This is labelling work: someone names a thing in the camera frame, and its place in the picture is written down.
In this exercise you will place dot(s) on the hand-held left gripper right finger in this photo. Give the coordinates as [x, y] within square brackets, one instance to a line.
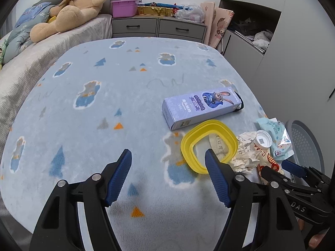
[217, 177]

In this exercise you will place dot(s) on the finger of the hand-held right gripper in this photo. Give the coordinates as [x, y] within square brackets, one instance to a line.
[290, 166]
[272, 175]

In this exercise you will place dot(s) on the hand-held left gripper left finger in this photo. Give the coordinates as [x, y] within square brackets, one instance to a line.
[119, 177]

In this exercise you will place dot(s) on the grey plastic mesh basket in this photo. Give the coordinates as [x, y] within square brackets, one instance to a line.
[306, 141]

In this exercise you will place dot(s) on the printed paper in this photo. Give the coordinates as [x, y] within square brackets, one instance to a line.
[247, 151]

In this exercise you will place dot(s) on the white bottle cap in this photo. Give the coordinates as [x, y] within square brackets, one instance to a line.
[263, 140]

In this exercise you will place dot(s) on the light blue snack wrapper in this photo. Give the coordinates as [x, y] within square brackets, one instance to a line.
[276, 132]

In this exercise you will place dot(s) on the purple toothpaste box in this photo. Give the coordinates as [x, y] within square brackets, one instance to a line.
[188, 109]

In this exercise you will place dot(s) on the person's right hand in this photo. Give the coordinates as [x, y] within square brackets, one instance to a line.
[316, 241]

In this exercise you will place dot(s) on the light blue printed blanket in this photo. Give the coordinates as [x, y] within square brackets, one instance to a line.
[104, 70]

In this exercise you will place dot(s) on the grey wardrobe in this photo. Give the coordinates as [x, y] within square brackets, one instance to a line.
[293, 44]

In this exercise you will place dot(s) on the white cloth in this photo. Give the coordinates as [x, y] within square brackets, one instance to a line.
[263, 38]

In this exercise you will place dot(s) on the dark clothes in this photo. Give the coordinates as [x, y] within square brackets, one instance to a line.
[243, 26]

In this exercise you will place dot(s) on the beige checked bed sheet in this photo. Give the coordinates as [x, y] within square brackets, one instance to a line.
[39, 52]

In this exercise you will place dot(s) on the pink board with print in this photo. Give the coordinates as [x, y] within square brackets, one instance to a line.
[222, 26]

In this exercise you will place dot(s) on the grey drawer dresser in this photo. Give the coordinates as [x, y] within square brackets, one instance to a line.
[157, 28]

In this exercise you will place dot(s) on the clear plastic bag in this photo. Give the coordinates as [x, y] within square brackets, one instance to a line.
[192, 11]

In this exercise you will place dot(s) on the pink plastic bin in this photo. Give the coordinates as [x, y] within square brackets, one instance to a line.
[124, 9]

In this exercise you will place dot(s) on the light blue quilt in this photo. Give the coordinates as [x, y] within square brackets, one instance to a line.
[18, 40]

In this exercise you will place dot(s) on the green plush toy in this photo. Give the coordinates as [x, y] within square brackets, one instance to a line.
[2, 53]

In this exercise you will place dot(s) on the gold wrapped box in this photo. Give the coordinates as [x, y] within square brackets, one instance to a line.
[157, 11]

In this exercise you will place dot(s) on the blue wrapping paper roll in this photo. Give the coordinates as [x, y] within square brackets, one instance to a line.
[162, 4]

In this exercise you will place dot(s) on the tan teddy bear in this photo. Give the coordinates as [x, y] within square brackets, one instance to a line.
[78, 2]

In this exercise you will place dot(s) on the blue printed pillow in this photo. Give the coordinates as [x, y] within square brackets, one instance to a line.
[34, 13]

